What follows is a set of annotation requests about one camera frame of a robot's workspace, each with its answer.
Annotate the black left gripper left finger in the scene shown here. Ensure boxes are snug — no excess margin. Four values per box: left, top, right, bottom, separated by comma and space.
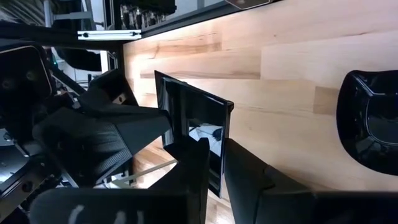
149, 138, 211, 224

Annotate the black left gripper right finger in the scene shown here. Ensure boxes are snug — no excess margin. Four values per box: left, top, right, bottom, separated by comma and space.
223, 138, 315, 224

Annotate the small black square plate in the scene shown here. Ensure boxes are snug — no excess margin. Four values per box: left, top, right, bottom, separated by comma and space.
154, 70, 234, 198

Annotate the black oval plate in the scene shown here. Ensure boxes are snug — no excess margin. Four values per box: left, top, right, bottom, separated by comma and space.
336, 70, 398, 176

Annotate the silver metal bracket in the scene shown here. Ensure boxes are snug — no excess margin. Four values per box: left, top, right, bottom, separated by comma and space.
76, 29, 142, 41

